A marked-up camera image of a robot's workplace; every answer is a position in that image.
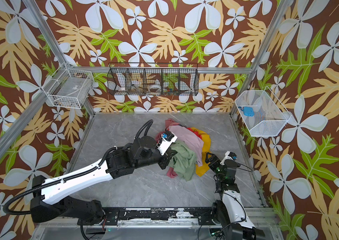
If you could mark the pink cloth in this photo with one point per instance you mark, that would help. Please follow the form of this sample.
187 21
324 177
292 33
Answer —
190 139

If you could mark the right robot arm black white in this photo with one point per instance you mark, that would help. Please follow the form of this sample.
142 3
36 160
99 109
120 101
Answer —
229 211

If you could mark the aluminium frame beam left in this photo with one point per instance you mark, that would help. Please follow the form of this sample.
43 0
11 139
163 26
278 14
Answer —
24 119

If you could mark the white wire basket right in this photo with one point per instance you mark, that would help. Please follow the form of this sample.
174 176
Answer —
271 116

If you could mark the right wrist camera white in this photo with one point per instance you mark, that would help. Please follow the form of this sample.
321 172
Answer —
228 156

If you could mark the aluminium frame post left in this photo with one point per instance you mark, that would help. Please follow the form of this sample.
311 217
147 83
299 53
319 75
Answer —
52 42

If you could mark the white wire basket left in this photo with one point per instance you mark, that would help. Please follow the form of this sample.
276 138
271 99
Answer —
68 87

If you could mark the black wire basket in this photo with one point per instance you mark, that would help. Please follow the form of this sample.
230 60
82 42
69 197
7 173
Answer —
157 79

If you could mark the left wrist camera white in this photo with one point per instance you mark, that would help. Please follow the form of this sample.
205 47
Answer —
167 138

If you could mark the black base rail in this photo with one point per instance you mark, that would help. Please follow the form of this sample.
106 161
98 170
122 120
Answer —
163 215

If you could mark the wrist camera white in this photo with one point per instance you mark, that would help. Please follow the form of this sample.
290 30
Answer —
167 138
228 156

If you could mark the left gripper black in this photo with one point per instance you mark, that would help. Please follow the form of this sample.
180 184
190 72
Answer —
167 157

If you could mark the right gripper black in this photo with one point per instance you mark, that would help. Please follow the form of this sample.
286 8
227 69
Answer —
214 160

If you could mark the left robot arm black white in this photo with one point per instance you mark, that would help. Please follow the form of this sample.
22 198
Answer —
51 198

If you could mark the blue toy in basket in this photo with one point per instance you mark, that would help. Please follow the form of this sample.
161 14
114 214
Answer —
247 111

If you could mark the yellow cloth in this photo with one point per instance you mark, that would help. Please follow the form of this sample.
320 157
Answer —
200 171

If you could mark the aluminium frame post right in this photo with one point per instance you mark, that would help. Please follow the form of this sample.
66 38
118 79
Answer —
269 36

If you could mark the red cloth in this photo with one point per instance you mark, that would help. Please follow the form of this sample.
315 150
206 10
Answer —
195 131

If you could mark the green cloth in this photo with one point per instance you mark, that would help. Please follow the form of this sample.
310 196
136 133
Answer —
183 162

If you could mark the aluminium frame post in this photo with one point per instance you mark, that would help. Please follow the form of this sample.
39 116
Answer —
52 42
269 36

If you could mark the white wire basket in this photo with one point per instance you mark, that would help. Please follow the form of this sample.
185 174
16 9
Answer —
68 87
271 116

